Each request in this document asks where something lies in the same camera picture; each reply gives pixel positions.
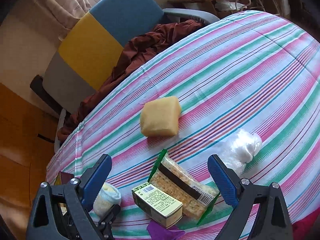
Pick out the white plastic bag bundle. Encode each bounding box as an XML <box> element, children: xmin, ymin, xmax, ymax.
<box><xmin>218</xmin><ymin>128</ymin><xmax>263</xmax><ymax>176</ymax></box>

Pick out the cracker packet green edge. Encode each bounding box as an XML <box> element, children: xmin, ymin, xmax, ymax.
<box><xmin>148</xmin><ymin>149</ymin><xmax>219</xmax><ymax>225</ymax></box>

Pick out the pink patterned curtain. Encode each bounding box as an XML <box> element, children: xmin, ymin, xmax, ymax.
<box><xmin>24</xmin><ymin>0</ymin><xmax>101</xmax><ymax>30</ymax></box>

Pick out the grey yellow blue headboard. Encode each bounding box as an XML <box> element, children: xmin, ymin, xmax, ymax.
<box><xmin>43</xmin><ymin>0</ymin><xmax>164</xmax><ymax>113</ymax></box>

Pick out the green white carton box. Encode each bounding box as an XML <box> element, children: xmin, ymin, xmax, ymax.
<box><xmin>132</xmin><ymin>182</ymin><xmax>183</xmax><ymax>229</ymax></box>

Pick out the yellow sponge block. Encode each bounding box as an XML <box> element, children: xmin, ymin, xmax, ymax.
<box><xmin>140</xmin><ymin>96</ymin><xmax>181</xmax><ymax>137</ymax></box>

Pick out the striped bed cover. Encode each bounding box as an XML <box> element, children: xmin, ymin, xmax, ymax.
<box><xmin>47</xmin><ymin>11</ymin><xmax>319</xmax><ymax>239</ymax></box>

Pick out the purple small object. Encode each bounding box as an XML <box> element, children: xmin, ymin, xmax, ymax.
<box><xmin>146</xmin><ymin>220</ymin><xmax>185</xmax><ymax>240</ymax></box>

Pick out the wooden wardrobe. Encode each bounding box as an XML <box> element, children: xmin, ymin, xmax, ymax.
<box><xmin>1</xmin><ymin>85</ymin><xmax>57</xmax><ymax>239</ymax></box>

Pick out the dark red blanket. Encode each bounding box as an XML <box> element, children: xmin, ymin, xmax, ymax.
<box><xmin>57</xmin><ymin>20</ymin><xmax>204</xmax><ymax>143</ymax></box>

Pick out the white rolled sock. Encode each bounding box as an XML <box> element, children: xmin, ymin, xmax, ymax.
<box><xmin>93</xmin><ymin>183</ymin><xmax>121</xmax><ymax>218</ymax></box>

